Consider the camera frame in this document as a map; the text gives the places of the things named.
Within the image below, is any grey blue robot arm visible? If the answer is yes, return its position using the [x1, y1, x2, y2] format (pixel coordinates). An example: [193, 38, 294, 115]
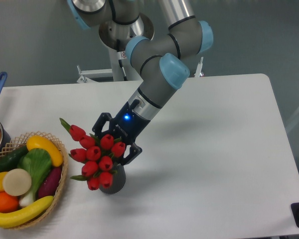
[67, 0, 213, 165]

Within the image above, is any white table clamp bracket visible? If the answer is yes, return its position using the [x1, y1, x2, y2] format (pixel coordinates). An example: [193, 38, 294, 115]
[194, 57, 204, 78]

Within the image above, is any beige round disc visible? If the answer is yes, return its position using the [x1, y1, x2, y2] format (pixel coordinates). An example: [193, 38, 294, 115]
[2, 168, 32, 196]

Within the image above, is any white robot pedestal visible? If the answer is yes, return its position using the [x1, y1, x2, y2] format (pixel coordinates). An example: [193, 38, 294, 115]
[108, 48, 141, 81]

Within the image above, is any dark grey ribbed vase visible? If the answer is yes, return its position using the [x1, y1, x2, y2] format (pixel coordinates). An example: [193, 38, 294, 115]
[99, 164, 126, 194]

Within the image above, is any dark green cucumber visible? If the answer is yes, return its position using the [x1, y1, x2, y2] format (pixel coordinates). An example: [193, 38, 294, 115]
[0, 145, 28, 173]

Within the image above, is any orange fruit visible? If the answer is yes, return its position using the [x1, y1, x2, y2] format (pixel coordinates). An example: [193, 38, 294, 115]
[0, 192, 19, 213]

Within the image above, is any purple sweet potato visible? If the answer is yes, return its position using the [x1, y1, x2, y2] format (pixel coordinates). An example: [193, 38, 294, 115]
[37, 167, 62, 199]

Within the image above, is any green bok choy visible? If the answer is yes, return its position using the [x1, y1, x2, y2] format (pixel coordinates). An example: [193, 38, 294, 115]
[17, 148, 52, 208]

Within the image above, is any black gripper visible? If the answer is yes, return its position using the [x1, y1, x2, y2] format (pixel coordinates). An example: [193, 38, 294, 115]
[92, 101, 150, 166]

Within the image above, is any yellow banana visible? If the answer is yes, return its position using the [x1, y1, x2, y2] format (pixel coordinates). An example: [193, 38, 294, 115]
[0, 196, 54, 229]

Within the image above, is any red tulip bouquet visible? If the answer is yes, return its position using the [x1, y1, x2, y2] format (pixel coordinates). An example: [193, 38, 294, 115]
[60, 118, 126, 191]

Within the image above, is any woven wicker basket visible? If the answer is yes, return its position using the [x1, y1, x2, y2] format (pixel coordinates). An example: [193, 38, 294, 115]
[0, 131, 68, 230]

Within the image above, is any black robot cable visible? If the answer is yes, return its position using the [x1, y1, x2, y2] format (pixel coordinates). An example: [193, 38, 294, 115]
[116, 39, 128, 82]

